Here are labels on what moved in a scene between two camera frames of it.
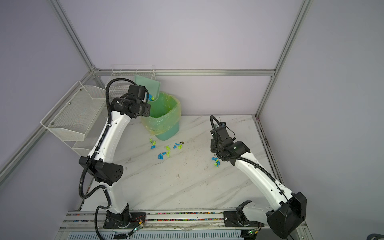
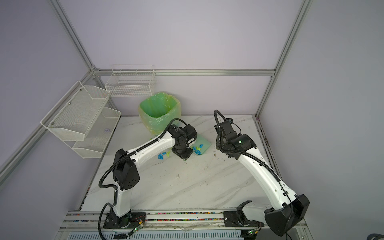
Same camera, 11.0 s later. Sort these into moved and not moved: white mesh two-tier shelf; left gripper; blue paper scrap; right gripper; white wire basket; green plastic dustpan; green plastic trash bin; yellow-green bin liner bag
Moved: green plastic dustpan; right gripper; left gripper
Not moved: white mesh two-tier shelf; blue paper scrap; white wire basket; yellow-green bin liner bag; green plastic trash bin
